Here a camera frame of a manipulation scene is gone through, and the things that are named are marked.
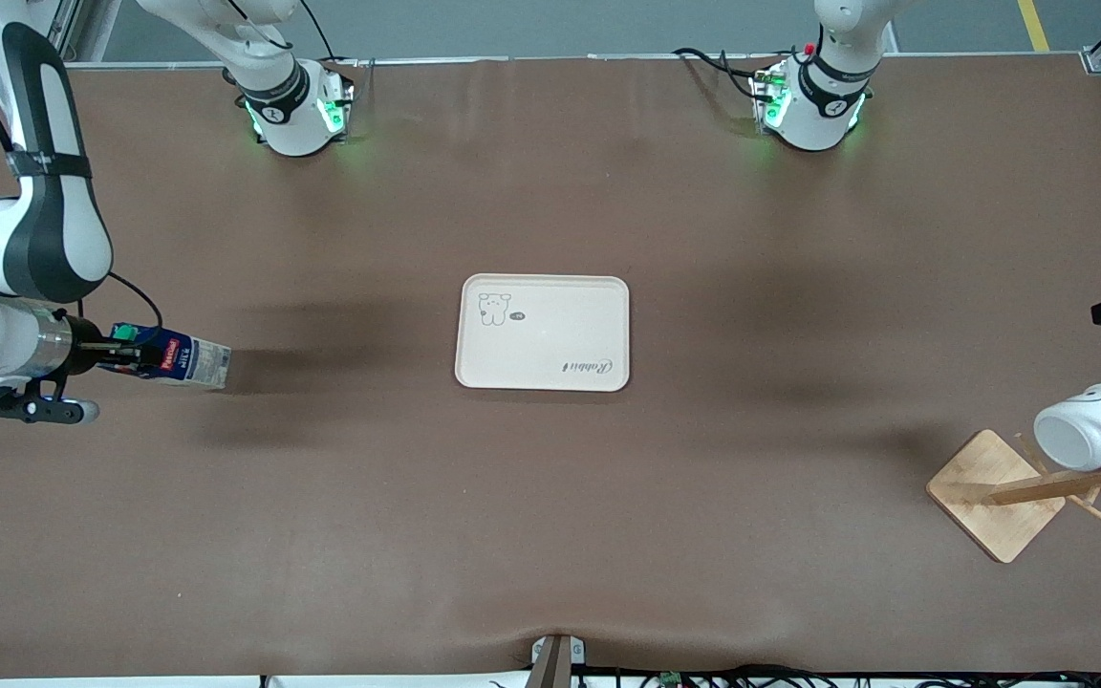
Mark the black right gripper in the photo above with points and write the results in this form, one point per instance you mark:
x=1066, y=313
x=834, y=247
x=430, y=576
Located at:
x=87, y=347

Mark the blue milk carton green cap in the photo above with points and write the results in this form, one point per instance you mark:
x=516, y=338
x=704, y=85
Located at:
x=192, y=363

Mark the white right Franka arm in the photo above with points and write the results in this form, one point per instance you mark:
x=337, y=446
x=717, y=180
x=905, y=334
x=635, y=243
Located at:
x=53, y=239

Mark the wooden cup rack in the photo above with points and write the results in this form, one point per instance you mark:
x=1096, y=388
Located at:
x=1000, y=492

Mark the cream tray with bear print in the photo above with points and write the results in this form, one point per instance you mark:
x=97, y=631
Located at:
x=550, y=334

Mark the small green connector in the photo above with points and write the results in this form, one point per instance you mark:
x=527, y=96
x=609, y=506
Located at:
x=671, y=679

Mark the grey camera post bracket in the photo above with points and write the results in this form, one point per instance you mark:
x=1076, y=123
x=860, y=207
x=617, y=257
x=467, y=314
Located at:
x=555, y=664

